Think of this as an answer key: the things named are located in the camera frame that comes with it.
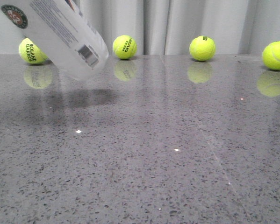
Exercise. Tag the Wilson tennis ball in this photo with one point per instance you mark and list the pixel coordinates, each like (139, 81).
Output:
(202, 48)

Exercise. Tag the plain yellow tennis ball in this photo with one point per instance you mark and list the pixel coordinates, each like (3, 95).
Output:
(271, 56)

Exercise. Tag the grey pleated curtain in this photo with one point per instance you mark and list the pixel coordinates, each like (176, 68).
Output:
(166, 27)

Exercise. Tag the white plastic tennis ball can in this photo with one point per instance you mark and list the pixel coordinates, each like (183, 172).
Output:
(59, 29)

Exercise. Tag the Roland Garros tennis ball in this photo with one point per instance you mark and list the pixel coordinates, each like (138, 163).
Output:
(31, 53)

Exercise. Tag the Head Team tennis ball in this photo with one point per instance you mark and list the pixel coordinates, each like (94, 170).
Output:
(124, 47)

